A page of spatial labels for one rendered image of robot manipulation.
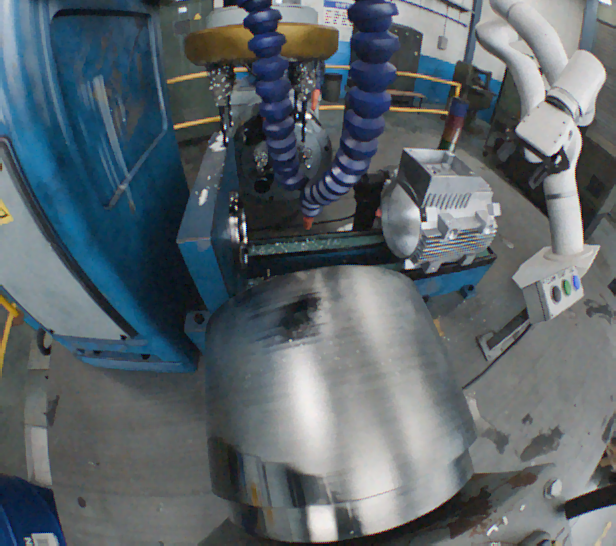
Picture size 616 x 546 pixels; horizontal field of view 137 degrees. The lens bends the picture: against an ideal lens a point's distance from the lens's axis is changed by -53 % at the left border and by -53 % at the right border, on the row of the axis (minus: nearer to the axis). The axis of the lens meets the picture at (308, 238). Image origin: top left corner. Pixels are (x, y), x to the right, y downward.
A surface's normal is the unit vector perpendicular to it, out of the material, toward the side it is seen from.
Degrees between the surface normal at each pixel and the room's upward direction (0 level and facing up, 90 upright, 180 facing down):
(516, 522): 0
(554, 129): 60
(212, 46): 90
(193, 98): 90
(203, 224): 0
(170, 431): 0
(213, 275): 90
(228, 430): 43
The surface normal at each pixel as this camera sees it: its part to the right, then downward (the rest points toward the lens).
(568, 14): -0.94, 0.22
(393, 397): 0.20, -0.72
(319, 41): 0.71, 0.51
